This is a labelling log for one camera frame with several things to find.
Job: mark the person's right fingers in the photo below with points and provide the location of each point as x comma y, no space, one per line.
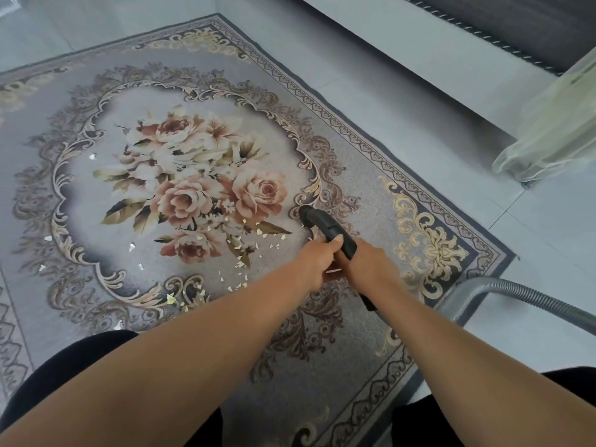
343,269

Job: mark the person's left leg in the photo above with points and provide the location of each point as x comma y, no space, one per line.
60,367

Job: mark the person's left hand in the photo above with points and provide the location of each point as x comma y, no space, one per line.
315,265

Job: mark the scattered paper scraps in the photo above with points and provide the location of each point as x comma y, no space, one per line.
171,299

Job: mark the person's right hand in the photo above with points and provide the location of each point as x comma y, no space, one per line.
372,269

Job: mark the person's left fingers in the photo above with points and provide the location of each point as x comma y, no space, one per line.
331,249

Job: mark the person's left forearm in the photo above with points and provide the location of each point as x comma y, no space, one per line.
177,363

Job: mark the person's leg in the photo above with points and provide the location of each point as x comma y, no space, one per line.
414,428
60,367

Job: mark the person's right leg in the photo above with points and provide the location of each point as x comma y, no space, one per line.
414,428

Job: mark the grey floral patterned rug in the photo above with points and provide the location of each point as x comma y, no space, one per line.
279,116

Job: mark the sheer pale green curtain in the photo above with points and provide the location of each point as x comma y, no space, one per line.
554,130

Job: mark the person's right forearm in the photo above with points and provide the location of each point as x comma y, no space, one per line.
465,367

